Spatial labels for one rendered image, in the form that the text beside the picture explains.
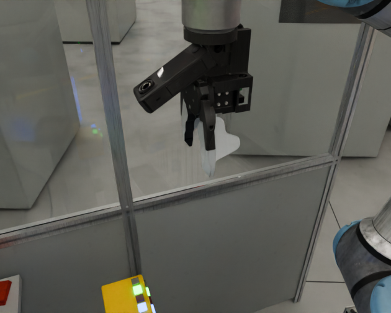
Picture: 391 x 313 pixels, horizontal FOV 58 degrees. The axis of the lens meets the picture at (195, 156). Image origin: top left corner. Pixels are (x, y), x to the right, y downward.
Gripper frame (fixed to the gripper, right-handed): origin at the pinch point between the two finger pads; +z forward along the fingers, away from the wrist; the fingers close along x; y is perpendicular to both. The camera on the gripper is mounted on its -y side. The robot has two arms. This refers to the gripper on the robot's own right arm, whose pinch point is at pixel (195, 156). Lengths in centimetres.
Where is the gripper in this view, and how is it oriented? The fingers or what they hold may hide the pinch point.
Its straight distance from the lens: 56.5
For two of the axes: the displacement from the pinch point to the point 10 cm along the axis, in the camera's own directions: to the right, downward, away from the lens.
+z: 0.0, 8.2, 5.7
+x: -3.5, -5.3, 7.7
